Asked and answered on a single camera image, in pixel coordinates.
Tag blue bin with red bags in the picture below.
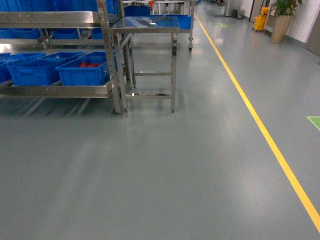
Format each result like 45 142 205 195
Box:
55 51 110 86

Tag empty blue plastic bin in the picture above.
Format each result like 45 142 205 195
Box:
7 51 86 86

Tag steel flow rack shelf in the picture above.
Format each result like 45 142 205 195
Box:
0 0 131 114

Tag small stainless steel table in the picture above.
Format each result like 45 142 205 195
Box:
111 16 180 113

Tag red bubble wrap bags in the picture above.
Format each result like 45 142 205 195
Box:
79 61 101 68

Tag yellow mop bucket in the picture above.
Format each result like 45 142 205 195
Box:
252 7 269 32

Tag tan planter with plant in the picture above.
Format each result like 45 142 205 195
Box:
270 0 303 44

